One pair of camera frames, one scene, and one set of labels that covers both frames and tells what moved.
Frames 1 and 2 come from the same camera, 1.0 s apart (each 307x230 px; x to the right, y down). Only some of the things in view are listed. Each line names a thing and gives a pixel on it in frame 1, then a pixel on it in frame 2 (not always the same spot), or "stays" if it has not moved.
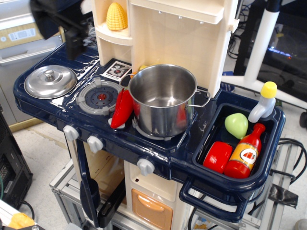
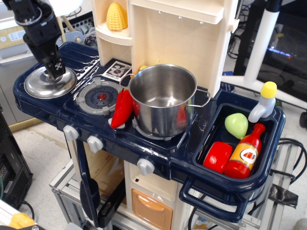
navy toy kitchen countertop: [218, 162] stays
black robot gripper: [51, 15] to [42, 32]
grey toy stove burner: [98, 97] stays
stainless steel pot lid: [50, 82] stays
